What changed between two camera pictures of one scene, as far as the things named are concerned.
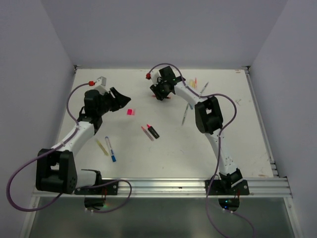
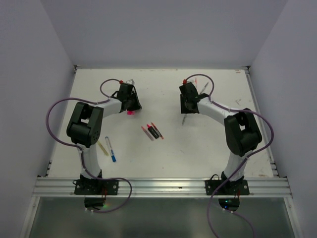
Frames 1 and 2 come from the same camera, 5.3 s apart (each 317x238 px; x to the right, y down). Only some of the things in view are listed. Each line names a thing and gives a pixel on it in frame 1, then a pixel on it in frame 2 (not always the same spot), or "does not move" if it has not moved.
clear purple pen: x=203 y=89 does not move
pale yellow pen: x=102 y=148 does not move
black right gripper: x=155 y=89 -> x=184 y=108
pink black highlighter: x=153 y=131 does not move
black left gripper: x=118 y=102 -> x=136 y=105
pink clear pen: x=151 y=138 does not move
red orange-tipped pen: x=154 y=95 -> x=157 y=130
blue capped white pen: x=112 y=154 does not move
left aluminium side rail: x=62 y=118 does not move
